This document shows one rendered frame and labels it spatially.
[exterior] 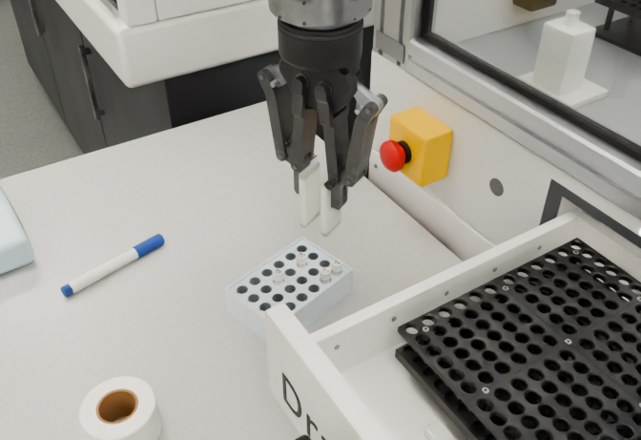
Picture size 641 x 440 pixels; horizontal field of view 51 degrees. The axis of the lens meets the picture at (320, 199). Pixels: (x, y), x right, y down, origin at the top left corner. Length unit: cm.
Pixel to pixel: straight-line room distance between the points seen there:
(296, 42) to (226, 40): 63
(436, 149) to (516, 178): 11
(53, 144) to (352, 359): 212
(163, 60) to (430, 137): 53
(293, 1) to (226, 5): 62
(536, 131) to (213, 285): 41
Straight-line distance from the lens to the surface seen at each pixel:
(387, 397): 62
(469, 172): 83
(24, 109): 292
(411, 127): 82
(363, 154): 64
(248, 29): 121
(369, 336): 62
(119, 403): 71
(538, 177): 75
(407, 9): 85
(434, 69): 83
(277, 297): 77
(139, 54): 115
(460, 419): 58
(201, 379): 74
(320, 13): 56
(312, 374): 52
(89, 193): 101
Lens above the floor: 134
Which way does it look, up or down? 38 degrees down
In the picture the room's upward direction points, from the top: straight up
